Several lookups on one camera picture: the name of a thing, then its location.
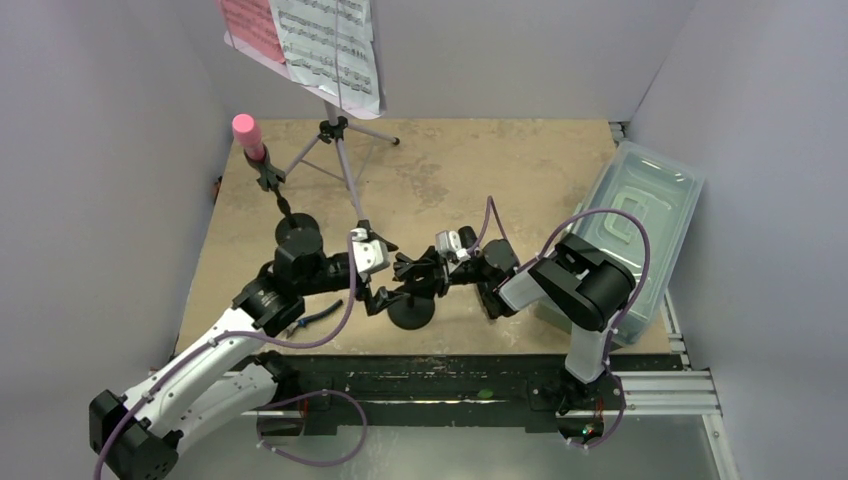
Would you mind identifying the black microphone stand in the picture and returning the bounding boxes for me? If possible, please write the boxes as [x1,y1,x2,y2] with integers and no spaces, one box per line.
[387,292,436,330]
[244,143,320,244]

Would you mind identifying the black marker pen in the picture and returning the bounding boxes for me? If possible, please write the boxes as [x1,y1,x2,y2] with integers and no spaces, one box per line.
[457,225,478,252]

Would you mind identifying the lilac music stand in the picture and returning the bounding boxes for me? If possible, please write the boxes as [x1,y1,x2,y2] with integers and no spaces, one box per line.
[217,1,400,228]

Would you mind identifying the pink toy microphone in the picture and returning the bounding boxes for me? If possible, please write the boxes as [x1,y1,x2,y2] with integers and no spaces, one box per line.
[231,113,266,162]

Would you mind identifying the white sheet music page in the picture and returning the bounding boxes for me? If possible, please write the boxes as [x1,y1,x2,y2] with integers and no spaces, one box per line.
[270,0,382,118]

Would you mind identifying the pink sheet music page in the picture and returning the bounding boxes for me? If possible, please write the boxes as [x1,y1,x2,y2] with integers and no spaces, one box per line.
[218,0,285,64]

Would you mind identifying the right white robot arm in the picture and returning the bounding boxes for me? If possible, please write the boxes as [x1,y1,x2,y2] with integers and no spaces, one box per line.
[388,226,637,407]

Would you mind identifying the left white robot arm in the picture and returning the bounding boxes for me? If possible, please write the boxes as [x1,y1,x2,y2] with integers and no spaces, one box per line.
[89,221,398,479]

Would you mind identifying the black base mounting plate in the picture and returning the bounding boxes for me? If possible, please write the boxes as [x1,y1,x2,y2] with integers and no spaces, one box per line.
[229,352,681,437]

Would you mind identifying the clear plastic storage box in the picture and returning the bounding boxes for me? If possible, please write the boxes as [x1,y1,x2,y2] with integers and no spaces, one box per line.
[571,141,704,346]

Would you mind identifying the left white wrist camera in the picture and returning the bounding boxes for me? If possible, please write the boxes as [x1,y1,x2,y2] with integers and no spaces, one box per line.
[350,227,390,277]

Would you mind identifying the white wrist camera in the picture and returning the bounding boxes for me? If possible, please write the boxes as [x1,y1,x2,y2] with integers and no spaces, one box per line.
[435,230,470,264]
[350,227,390,277]

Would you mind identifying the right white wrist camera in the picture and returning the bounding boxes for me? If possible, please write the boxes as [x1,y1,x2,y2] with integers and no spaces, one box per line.
[435,230,470,264]

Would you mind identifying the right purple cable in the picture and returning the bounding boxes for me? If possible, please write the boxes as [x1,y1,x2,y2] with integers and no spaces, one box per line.
[466,195,653,452]

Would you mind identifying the purple cable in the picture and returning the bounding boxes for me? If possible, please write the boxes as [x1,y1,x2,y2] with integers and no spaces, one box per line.
[466,195,653,452]
[92,231,369,480]

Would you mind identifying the blue handled pliers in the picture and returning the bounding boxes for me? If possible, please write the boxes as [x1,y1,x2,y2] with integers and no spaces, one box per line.
[285,299,344,338]

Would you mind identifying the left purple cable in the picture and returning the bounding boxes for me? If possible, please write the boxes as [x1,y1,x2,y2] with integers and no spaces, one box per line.
[92,231,369,480]

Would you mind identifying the aluminium rail frame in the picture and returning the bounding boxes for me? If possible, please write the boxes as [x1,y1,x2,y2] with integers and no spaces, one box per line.
[122,119,740,480]

